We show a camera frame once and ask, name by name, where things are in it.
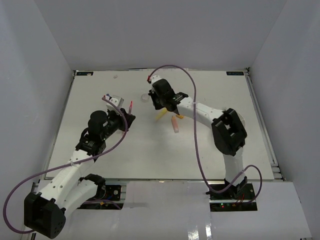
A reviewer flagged left black corner label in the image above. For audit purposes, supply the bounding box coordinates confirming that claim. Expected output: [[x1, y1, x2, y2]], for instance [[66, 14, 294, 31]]
[[76, 71, 94, 76]]

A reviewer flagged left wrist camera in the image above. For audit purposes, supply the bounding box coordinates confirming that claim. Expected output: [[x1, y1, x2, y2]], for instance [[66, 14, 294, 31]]
[[105, 95, 124, 111]]

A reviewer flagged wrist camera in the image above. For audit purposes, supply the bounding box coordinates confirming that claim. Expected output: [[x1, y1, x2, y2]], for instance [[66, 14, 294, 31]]
[[105, 95, 124, 111], [147, 75, 162, 84]]

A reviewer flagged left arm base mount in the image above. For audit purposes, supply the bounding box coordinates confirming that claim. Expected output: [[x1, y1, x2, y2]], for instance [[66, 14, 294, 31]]
[[78, 173, 124, 210]]

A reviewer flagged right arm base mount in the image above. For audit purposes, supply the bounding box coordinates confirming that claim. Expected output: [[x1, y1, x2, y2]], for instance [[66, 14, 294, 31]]
[[205, 183, 258, 213]]

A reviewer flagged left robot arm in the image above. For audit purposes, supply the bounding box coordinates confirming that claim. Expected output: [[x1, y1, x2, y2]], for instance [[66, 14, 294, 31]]
[[24, 108, 136, 239]]

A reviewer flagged white round desk organizer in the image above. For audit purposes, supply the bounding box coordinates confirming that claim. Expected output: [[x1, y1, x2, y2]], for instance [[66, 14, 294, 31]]
[[237, 113, 246, 128]]

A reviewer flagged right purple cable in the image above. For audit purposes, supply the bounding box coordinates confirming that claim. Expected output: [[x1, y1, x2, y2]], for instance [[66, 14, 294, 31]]
[[147, 64, 263, 203]]

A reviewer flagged clear tape roll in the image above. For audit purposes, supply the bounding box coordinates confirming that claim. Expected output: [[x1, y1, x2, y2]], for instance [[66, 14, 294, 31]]
[[141, 93, 150, 103]]

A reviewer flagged yellow highlighter pen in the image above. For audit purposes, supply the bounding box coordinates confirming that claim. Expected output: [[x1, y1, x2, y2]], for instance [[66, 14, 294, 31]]
[[155, 108, 168, 121]]

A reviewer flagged right black corner label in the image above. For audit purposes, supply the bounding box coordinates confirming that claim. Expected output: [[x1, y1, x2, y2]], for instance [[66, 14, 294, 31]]
[[226, 71, 244, 76]]

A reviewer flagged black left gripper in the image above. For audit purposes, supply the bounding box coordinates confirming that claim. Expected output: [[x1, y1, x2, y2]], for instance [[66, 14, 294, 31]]
[[101, 108, 136, 141]]

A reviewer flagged black corner label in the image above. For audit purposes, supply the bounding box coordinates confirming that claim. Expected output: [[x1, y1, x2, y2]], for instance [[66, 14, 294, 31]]
[[76, 71, 94, 76], [226, 71, 244, 76]]

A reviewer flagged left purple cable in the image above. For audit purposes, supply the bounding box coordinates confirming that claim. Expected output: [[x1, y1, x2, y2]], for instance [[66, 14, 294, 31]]
[[2, 96, 130, 235]]

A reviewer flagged purple cable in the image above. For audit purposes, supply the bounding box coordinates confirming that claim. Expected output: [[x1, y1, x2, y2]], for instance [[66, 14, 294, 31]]
[[147, 64, 263, 203], [2, 96, 130, 235]]

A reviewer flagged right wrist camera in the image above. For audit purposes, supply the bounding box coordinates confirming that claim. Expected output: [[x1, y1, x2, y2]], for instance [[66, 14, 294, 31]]
[[147, 75, 162, 84]]

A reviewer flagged purple pen red tip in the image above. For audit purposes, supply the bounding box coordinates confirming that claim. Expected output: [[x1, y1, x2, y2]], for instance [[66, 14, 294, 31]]
[[128, 100, 133, 115]]

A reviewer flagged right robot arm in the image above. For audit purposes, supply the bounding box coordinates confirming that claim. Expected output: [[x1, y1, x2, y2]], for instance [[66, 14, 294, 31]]
[[147, 75, 248, 200]]

